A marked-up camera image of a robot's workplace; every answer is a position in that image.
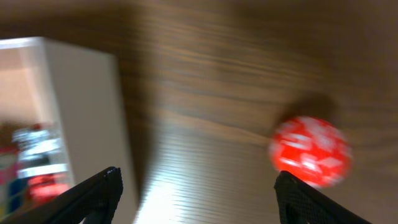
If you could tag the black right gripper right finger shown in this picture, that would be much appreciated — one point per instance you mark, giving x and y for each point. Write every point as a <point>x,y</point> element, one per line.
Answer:
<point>299,203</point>

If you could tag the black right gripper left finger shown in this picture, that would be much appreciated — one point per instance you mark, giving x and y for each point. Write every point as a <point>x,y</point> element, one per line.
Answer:
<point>93,201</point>

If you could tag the red ball with white numbers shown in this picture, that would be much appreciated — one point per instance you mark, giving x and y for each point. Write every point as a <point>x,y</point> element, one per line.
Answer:
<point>311,149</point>

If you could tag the red toy fire truck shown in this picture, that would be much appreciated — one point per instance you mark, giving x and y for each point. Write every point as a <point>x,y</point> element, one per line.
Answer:
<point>42,163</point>

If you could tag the colourful puzzle cube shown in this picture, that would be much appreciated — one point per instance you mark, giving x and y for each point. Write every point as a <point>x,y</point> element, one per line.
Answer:
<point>12,187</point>

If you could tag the white cardboard box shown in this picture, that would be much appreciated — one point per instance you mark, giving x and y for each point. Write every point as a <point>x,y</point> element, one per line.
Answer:
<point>75,90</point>

